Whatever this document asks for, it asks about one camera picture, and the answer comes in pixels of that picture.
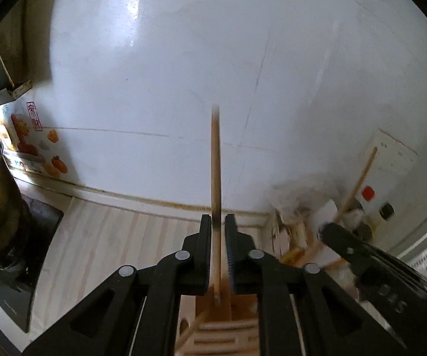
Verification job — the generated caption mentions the white wall socket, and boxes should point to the white wall socket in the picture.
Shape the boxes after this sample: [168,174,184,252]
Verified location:
[362,129,419,179]

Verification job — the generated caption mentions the black stove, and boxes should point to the black stove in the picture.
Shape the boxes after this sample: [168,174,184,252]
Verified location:
[0,196,65,334]

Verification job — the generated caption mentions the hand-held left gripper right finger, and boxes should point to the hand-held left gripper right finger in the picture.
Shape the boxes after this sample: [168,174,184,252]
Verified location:
[224,214,407,356]

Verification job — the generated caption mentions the colourful wall sticker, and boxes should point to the colourful wall sticker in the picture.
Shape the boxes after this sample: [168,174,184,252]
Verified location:
[0,100,69,176]

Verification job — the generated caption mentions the white container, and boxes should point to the white container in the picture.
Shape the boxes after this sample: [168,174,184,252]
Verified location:
[310,199,339,231]

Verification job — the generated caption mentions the clear plastic bag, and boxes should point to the clear plastic bag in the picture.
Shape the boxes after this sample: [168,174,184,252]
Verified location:
[268,180,342,232]

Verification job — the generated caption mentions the beige slotted utensil holder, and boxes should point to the beige slotted utensil holder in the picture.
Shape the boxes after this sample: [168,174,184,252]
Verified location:
[176,285,260,356]

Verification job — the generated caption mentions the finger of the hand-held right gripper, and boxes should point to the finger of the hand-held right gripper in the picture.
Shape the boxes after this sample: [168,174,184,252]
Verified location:
[316,222,366,269]

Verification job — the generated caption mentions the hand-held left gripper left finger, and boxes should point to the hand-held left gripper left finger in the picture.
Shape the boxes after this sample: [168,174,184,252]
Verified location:
[24,214,213,356]

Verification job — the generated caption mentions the wooden chopstick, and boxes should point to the wooden chopstick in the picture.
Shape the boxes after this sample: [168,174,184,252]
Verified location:
[177,304,211,353]
[211,105,223,303]
[308,146,379,256]

